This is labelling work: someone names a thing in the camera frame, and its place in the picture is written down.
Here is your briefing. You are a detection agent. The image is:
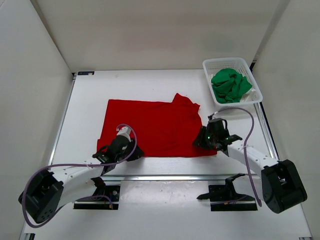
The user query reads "red t shirt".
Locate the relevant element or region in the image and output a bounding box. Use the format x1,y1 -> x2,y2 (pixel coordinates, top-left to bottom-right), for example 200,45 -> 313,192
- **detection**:
96,93 -> 217,158

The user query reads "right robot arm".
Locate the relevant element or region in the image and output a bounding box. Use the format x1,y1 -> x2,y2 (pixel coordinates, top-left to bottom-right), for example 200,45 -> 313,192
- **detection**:
193,118 -> 308,214

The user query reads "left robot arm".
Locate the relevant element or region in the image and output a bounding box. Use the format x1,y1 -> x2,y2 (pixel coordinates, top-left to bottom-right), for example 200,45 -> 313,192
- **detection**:
18,135 -> 145,228

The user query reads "white cloth in basket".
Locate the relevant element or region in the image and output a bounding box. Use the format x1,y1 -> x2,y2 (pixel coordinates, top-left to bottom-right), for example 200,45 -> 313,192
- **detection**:
240,87 -> 256,103

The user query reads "green t shirt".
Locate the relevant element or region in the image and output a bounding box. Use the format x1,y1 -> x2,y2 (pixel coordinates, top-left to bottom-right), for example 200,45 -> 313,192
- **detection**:
210,68 -> 253,104

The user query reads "white plastic basket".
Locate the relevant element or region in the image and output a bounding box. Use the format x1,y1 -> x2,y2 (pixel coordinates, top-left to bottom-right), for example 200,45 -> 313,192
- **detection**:
202,57 -> 263,110

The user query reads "small label sticker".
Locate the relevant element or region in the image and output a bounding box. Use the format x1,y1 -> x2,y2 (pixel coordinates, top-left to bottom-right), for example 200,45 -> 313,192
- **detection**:
77,71 -> 95,76

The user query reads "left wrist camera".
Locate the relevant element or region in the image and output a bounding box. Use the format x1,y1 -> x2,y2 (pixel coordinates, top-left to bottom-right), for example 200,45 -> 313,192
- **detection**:
116,126 -> 131,140

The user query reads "aluminium rail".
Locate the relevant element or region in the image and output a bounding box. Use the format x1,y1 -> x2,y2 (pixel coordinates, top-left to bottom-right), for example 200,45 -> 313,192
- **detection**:
47,172 -> 286,183

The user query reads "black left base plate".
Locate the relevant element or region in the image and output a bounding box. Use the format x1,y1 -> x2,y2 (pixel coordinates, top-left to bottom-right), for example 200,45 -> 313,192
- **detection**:
73,181 -> 121,211

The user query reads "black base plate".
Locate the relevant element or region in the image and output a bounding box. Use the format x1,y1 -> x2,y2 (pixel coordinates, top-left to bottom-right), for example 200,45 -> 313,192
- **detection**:
73,181 -> 121,211
196,173 -> 258,212

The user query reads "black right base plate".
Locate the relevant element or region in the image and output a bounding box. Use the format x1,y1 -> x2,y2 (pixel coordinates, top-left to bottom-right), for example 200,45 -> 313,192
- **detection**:
196,173 -> 258,212

